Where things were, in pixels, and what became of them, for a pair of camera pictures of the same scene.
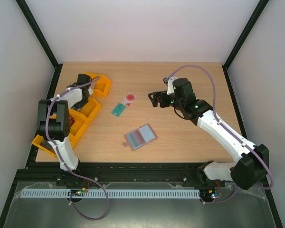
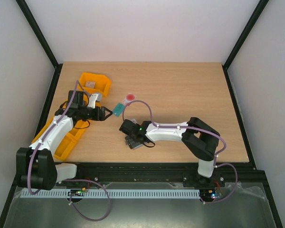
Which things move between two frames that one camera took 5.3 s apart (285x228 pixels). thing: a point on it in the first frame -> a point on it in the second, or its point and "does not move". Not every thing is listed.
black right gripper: (160, 99) -> (132, 141)
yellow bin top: (102, 86) does not move
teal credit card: (118, 109) does not move
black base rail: (121, 172) does not move
